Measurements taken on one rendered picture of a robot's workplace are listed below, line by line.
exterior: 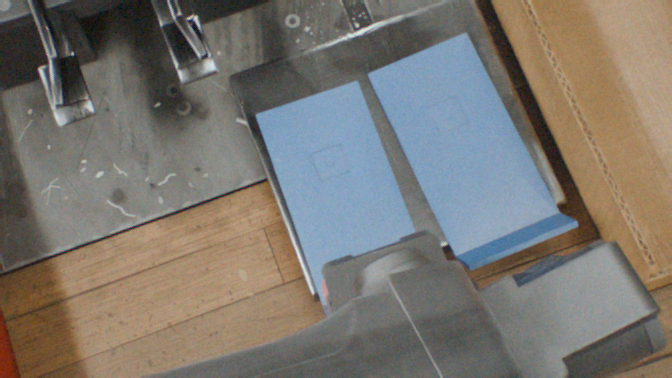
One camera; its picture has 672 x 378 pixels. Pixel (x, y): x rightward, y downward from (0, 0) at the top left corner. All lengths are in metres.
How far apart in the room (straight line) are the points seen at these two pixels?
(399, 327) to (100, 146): 0.42
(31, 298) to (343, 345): 0.41
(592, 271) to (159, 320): 0.34
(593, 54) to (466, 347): 0.40
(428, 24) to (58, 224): 0.27
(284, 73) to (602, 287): 0.34
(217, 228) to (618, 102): 0.27
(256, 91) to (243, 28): 0.06
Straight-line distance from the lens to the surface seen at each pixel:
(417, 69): 0.87
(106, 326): 0.86
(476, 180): 0.84
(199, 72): 0.81
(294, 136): 0.85
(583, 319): 0.60
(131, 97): 0.91
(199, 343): 0.85
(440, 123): 0.86
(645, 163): 0.88
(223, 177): 0.88
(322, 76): 0.87
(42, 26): 0.84
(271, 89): 0.87
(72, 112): 0.82
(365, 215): 0.83
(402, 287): 0.53
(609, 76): 0.90
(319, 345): 0.49
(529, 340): 0.60
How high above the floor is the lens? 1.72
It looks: 70 degrees down
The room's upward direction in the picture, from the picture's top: 8 degrees counter-clockwise
